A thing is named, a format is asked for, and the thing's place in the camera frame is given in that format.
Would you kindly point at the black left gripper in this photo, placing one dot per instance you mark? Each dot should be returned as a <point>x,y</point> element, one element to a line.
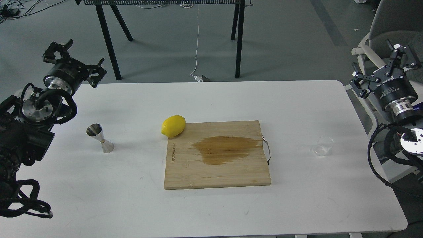
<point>67,74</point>

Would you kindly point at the bamboo cutting board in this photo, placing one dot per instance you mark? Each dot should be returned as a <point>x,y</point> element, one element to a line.
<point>217,155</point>

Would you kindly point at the steel double jigger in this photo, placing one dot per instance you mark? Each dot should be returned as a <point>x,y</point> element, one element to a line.
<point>96,131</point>

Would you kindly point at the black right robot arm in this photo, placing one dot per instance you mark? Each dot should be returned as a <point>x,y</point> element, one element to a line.
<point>403,141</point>

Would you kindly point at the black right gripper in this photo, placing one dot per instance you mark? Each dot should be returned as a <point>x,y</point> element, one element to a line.
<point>392,81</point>

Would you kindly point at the yellow lemon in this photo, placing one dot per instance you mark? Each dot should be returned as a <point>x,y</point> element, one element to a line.
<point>173,126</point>

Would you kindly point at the grey white office chair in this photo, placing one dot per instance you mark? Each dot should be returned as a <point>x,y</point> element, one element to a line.
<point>400,21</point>

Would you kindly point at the white power adapter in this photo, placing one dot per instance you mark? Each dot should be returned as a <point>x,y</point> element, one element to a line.
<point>201,78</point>

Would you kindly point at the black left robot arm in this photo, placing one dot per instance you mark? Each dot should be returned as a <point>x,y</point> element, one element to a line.
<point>26,123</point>

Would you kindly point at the small clear glass beaker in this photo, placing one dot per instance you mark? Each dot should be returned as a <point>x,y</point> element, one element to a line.
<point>323,146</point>

